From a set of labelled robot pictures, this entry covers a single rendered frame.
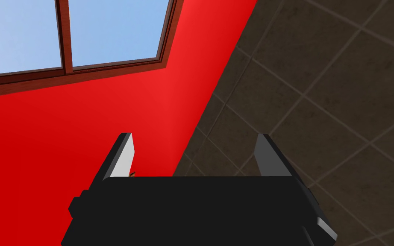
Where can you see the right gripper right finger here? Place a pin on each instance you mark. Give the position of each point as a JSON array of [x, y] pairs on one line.
[[272, 160]]

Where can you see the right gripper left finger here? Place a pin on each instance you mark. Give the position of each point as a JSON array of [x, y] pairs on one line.
[[120, 158]]

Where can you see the brown framed window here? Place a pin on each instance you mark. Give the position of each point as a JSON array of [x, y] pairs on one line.
[[67, 38]]

